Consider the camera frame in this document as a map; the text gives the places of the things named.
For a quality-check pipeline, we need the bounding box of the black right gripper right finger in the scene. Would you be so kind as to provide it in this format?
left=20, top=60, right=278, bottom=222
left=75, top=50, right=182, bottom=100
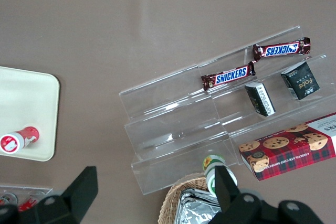
left=209, top=166, right=324, bottom=224

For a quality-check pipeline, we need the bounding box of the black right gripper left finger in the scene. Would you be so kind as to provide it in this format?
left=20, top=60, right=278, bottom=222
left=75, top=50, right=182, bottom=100
left=18, top=166, right=99, bottom=224

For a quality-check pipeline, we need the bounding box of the oval wicker basket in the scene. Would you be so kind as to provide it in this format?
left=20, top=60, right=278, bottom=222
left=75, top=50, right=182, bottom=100
left=157, top=172, right=226, bottom=224

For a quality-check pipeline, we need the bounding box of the beige plastic tray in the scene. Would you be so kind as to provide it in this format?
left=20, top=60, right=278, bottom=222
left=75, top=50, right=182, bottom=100
left=0, top=66, right=61, bottom=163

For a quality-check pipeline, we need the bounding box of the stack of foil trays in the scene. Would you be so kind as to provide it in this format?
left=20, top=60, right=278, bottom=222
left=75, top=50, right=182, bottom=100
left=177, top=187, right=224, bottom=224

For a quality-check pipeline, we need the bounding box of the green-lidded sunflower cup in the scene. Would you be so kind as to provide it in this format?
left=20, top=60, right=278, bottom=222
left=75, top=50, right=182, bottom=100
left=202, top=154, right=238, bottom=199

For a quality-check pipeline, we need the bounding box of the clear acrylic bottle rack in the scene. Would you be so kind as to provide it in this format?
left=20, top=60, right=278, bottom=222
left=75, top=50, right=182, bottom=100
left=0, top=184, right=54, bottom=213

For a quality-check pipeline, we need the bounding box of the red tartan cookie box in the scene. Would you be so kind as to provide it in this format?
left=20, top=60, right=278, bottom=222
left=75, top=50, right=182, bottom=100
left=238, top=112, right=336, bottom=182

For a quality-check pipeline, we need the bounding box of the red and white cup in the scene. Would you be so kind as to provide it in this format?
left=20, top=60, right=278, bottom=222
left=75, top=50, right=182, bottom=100
left=0, top=125, right=41, bottom=155

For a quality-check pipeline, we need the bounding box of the clear acrylic stepped stand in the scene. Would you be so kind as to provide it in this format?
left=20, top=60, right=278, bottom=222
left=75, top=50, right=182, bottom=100
left=118, top=25, right=336, bottom=196

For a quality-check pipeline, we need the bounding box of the small black box white label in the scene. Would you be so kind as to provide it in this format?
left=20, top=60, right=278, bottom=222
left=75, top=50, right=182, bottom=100
left=244, top=81, right=277, bottom=117

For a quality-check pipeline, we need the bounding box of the Snickers bar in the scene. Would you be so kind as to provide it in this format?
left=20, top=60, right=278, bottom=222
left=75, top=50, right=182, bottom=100
left=200, top=61, right=257, bottom=91
left=253, top=37, right=312, bottom=62

